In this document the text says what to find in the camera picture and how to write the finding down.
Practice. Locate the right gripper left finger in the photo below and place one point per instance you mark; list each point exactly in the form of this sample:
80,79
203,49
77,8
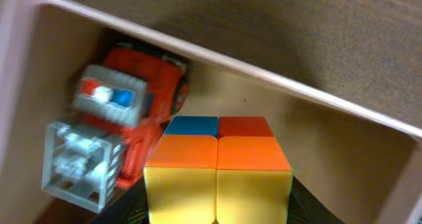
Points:
130,208

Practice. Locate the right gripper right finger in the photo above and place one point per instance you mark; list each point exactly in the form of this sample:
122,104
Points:
305,208

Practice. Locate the colourful puzzle cube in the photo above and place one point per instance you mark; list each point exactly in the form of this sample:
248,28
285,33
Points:
223,170

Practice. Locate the red toy truck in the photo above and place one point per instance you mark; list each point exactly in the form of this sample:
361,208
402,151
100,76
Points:
121,106

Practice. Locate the white cardboard box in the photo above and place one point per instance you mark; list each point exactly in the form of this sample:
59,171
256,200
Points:
339,82

